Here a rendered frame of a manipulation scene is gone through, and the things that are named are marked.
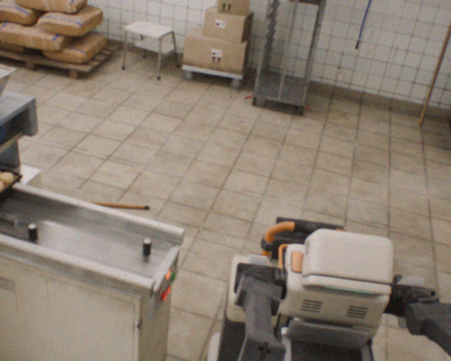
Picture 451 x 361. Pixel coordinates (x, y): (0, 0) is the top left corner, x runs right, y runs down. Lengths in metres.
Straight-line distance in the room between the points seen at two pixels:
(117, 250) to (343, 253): 0.91
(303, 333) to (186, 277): 1.63
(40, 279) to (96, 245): 0.22
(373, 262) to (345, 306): 0.18
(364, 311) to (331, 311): 0.09
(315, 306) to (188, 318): 1.46
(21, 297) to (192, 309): 1.12
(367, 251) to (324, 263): 0.11
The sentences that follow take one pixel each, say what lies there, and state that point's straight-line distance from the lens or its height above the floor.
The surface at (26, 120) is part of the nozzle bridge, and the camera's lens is 2.25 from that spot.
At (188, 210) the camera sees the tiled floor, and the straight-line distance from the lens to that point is 3.56.
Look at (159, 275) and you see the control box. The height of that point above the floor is 0.84.
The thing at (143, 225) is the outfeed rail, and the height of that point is 0.88.
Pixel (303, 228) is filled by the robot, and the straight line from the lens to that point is 1.89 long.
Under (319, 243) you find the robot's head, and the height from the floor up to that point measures 1.31.
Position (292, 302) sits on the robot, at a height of 1.10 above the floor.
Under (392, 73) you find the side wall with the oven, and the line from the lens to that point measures 5.62.
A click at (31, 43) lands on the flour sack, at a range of 5.46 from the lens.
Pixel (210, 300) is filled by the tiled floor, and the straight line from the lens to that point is 2.96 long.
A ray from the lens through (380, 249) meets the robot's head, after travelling 1.37.
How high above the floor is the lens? 2.12
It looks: 33 degrees down
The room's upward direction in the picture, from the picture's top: 8 degrees clockwise
